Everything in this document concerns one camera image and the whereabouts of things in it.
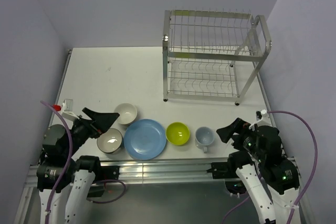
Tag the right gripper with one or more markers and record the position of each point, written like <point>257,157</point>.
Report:
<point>239,124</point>

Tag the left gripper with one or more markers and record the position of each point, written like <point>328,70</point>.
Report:
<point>100,121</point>

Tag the steel two-tier dish rack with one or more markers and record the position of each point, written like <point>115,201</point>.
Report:
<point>212,55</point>

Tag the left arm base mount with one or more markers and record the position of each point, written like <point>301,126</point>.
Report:
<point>108,172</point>

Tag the pale blue mug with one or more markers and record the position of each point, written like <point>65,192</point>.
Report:
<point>204,137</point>

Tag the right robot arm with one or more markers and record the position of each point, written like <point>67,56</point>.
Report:
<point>269,178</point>

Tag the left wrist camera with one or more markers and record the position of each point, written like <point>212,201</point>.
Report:
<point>65,110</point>

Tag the white ceramic bowl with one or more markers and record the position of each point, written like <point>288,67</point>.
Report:
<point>127,113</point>

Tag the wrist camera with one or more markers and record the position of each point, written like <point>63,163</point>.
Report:
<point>262,119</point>
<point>65,110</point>

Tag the grey-rimmed white bowl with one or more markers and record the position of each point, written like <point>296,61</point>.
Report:
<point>110,141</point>

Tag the aluminium mounting rail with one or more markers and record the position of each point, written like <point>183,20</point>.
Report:
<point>164,171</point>

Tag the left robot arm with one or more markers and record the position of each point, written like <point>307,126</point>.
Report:
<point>63,183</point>

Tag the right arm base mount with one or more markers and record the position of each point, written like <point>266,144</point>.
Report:
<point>233,184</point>

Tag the blue plate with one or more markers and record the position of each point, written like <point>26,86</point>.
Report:
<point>145,139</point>

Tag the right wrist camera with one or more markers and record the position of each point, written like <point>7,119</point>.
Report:
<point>262,119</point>

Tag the lime green bowl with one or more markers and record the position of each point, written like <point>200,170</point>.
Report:
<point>177,133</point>

